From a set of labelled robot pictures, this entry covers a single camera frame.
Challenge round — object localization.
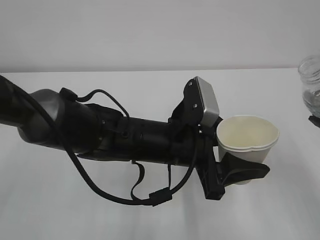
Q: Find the clear green-label water bottle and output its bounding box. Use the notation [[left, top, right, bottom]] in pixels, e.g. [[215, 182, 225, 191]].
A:
[[298, 53, 320, 118]]

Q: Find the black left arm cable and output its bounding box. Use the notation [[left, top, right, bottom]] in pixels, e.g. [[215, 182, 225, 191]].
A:
[[7, 84, 201, 207]]

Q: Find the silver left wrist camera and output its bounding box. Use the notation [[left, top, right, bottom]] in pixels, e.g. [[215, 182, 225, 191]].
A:
[[183, 76, 220, 128]]

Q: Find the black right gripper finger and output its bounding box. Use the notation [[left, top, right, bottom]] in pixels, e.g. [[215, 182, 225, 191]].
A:
[[308, 115, 320, 127]]

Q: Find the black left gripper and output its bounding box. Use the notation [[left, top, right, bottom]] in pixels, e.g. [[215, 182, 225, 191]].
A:
[[167, 117, 272, 201]]

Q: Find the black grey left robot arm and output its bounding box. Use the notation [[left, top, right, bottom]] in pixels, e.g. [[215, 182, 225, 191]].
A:
[[0, 76, 270, 206]]

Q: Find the white paper cup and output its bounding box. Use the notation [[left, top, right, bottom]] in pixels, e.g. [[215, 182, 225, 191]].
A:
[[216, 115, 280, 185]]

